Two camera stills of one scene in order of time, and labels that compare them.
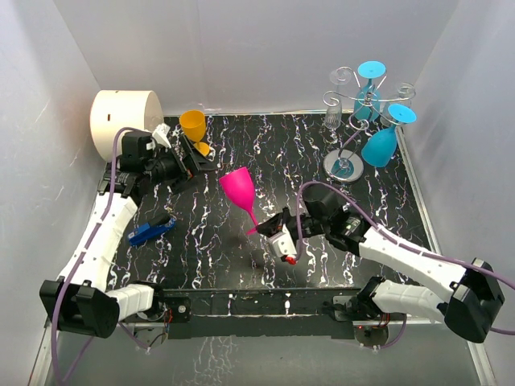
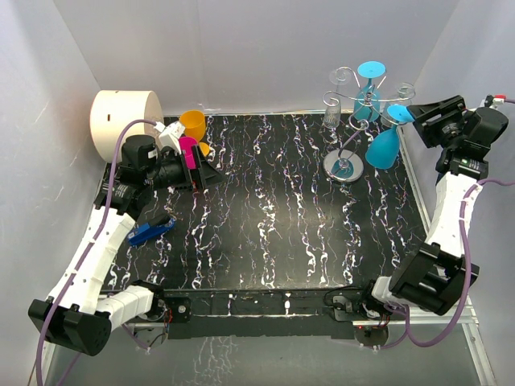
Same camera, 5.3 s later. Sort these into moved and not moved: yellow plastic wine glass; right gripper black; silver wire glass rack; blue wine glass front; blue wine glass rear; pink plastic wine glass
Moved: right gripper black; pink plastic wine glass
Not moved: blue wine glass front; yellow plastic wine glass; blue wine glass rear; silver wire glass rack
